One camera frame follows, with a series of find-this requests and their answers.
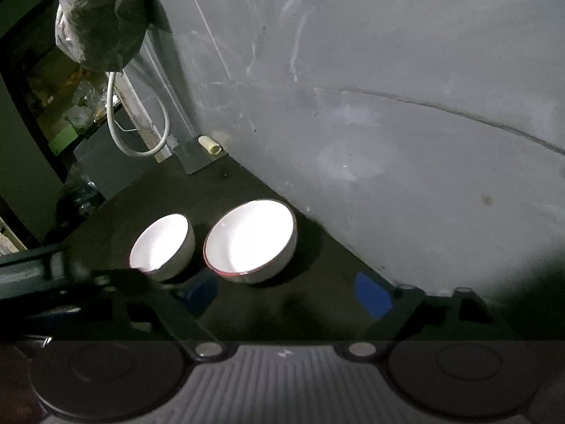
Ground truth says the black plastic bag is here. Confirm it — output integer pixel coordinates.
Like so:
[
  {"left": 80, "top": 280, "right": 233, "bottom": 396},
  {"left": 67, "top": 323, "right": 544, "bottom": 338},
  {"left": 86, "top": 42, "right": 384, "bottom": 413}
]
[{"left": 56, "top": 171, "right": 107, "bottom": 218}]

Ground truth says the green box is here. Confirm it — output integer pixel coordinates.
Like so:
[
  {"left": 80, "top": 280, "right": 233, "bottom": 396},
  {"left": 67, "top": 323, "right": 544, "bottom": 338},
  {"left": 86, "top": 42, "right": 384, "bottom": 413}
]
[{"left": 48, "top": 124, "right": 79, "bottom": 156}]

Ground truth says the cream paper roll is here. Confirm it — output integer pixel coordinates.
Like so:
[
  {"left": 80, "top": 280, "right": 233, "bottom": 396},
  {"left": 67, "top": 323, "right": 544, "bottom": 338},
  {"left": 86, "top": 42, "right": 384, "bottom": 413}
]
[{"left": 198, "top": 135, "right": 222, "bottom": 156}]

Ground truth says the steel cleaver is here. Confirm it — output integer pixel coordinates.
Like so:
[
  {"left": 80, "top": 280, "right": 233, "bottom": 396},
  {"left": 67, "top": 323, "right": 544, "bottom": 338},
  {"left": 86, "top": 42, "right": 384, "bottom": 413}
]
[{"left": 176, "top": 136, "right": 228, "bottom": 176}]

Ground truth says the large white ceramic bowl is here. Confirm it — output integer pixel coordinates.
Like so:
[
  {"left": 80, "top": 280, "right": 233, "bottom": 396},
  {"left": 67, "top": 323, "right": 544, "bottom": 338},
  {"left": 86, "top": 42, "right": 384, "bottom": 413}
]
[{"left": 202, "top": 199, "right": 299, "bottom": 285}]

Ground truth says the white hose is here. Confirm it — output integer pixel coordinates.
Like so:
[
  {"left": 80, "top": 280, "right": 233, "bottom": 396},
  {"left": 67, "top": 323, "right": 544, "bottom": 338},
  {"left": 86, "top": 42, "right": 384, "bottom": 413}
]
[{"left": 107, "top": 71, "right": 171, "bottom": 158}]

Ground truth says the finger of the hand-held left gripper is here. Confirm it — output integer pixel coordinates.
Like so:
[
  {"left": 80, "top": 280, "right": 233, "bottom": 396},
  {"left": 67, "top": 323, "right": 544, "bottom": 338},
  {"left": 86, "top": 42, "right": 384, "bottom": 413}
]
[{"left": 0, "top": 246, "right": 95, "bottom": 301}]

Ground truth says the hanging clear plastic bag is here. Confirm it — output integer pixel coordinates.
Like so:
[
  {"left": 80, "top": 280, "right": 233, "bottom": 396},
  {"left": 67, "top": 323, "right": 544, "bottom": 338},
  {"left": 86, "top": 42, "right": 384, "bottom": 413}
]
[{"left": 55, "top": 0, "right": 149, "bottom": 72}]

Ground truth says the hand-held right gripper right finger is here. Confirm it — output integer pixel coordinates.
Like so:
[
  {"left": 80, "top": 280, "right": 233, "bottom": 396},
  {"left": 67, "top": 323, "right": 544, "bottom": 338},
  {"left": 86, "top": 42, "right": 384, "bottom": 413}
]
[{"left": 342, "top": 271, "right": 517, "bottom": 359}]

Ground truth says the dark grey cabinet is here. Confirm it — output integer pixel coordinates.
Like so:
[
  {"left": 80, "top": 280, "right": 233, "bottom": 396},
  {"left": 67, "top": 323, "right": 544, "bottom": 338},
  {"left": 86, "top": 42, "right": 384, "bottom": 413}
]
[{"left": 72, "top": 131, "right": 178, "bottom": 200}]

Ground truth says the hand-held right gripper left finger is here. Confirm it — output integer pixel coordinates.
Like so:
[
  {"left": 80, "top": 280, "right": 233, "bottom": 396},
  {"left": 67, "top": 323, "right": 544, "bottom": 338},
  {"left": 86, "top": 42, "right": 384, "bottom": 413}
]
[{"left": 48, "top": 270, "right": 226, "bottom": 360}]

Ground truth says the small white ceramic bowl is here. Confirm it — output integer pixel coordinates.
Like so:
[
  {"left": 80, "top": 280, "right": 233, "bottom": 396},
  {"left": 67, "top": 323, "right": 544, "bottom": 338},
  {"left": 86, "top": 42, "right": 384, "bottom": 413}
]
[{"left": 128, "top": 214, "right": 196, "bottom": 283}]

